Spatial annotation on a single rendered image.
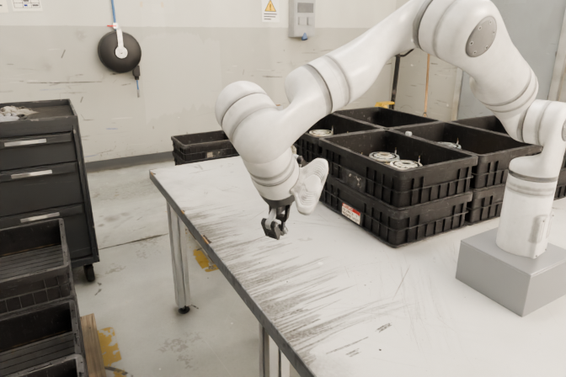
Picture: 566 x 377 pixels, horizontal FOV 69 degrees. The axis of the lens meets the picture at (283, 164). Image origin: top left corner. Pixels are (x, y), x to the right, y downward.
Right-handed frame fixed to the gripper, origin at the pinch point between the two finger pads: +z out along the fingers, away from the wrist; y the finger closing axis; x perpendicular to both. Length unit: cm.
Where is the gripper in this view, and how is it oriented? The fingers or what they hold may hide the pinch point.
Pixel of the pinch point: (291, 208)
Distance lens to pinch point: 78.5
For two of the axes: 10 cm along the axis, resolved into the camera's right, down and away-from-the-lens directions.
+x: 9.2, 2.6, -3.0
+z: 1.7, 4.3, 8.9
